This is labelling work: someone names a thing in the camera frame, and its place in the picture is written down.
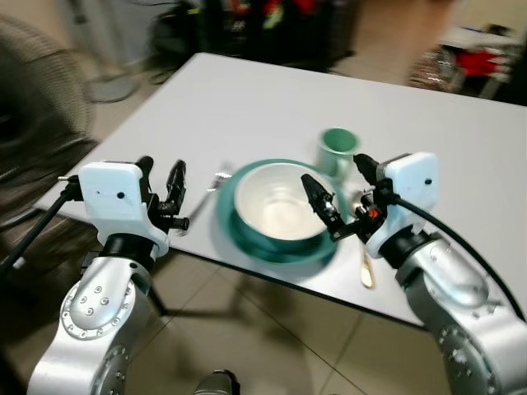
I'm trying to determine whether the red packet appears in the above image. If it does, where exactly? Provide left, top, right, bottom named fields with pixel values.
left=455, top=49, right=513, bottom=81

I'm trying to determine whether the gold metal spoon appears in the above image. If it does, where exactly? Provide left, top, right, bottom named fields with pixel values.
left=349, top=189, right=376, bottom=290

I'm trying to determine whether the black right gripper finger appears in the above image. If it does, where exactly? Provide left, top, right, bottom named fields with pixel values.
left=354, top=153, right=382, bottom=189
left=300, top=172, right=346, bottom=241

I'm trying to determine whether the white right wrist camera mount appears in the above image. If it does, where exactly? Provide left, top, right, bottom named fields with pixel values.
left=362, top=151, right=441, bottom=258

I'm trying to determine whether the silver metal fork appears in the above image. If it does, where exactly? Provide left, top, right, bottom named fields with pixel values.
left=187, top=161, right=235, bottom=225

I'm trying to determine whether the teal ceramic plate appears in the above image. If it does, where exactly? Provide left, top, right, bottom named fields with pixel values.
left=215, top=158, right=352, bottom=265

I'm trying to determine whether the black shelf with items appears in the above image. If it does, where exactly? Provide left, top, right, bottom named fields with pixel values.
left=147, top=0, right=351, bottom=73

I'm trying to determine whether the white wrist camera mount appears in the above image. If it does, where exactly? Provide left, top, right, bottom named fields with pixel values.
left=76, top=160, right=171, bottom=258
left=362, top=151, right=441, bottom=258

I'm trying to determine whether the white round fan base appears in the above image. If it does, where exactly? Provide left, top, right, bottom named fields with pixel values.
left=85, top=72, right=139, bottom=105

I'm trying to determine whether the woven brown basket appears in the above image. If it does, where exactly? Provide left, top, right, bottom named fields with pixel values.
left=407, top=45, right=462, bottom=90

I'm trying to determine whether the dark robot foot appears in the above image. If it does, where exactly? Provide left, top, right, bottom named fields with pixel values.
left=193, top=369, right=241, bottom=395

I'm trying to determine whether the white flat box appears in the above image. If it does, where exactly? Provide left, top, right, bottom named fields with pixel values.
left=439, top=23, right=527, bottom=58

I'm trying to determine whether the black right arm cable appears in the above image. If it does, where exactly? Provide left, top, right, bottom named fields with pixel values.
left=385, top=193, right=527, bottom=323

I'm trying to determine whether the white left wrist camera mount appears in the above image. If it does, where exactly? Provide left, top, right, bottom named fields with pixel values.
left=76, top=160, right=171, bottom=258

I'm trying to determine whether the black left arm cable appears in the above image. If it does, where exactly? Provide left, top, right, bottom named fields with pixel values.
left=0, top=176, right=82, bottom=282

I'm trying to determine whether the dark table leg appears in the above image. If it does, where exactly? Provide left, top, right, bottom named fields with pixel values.
left=145, top=280, right=169, bottom=318

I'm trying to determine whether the green ceramic mug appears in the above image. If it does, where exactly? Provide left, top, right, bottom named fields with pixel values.
left=317, top=127, right=361, bottom=184

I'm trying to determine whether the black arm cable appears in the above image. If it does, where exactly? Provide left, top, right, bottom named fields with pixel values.
left=385, top=193, right=527, bottom=323
left=0, top=176, right=82, bottom=282

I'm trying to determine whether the white ceramic bowl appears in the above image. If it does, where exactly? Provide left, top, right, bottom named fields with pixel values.
left=233, top=162, right=341, bottom=242

